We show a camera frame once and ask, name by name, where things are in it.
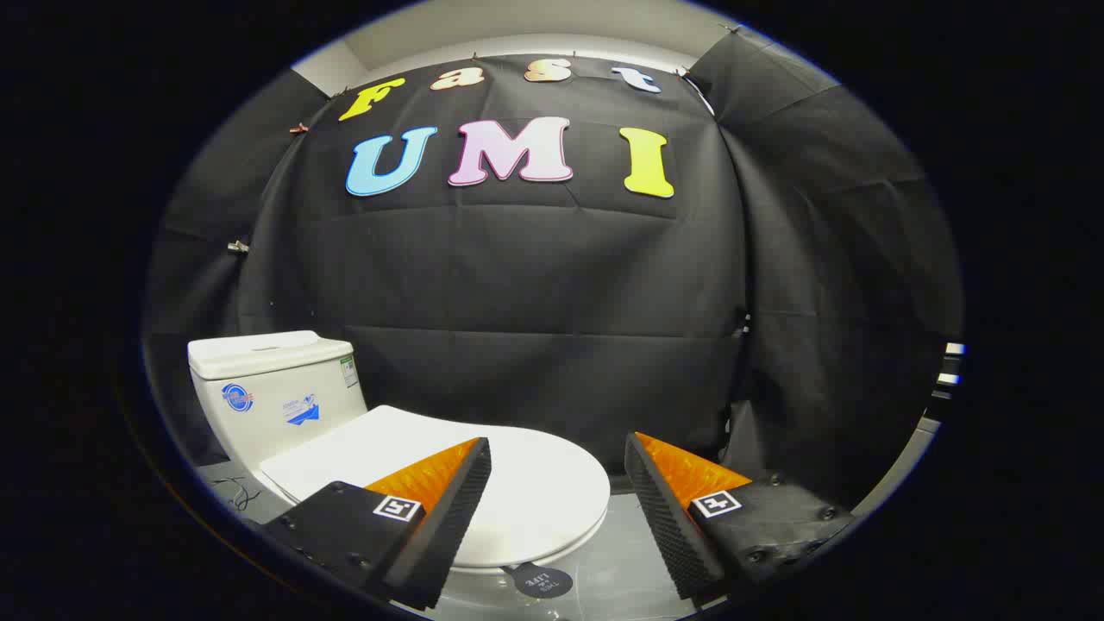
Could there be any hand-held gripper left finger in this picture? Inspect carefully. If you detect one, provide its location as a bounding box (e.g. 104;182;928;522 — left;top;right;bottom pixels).
259;436;492;612

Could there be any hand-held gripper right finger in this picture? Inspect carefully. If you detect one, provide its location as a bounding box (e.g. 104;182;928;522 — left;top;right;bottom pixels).
624;431;856;601

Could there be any black round lid pull tab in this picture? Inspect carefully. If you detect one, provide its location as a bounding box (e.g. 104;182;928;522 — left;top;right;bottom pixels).
503;562;574;600

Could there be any white ceramic toilet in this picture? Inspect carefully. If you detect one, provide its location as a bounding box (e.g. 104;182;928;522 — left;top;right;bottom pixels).
187;330;610;577

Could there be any white toilet tank lid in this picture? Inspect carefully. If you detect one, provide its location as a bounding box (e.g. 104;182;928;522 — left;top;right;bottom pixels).
187;330;355;381

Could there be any black backdrop cloth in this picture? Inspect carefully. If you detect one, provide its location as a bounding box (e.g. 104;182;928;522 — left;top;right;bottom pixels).
142;30;965;510

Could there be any thin black floor cable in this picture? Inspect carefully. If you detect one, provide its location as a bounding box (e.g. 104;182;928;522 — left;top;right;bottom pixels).
211;477;262;511

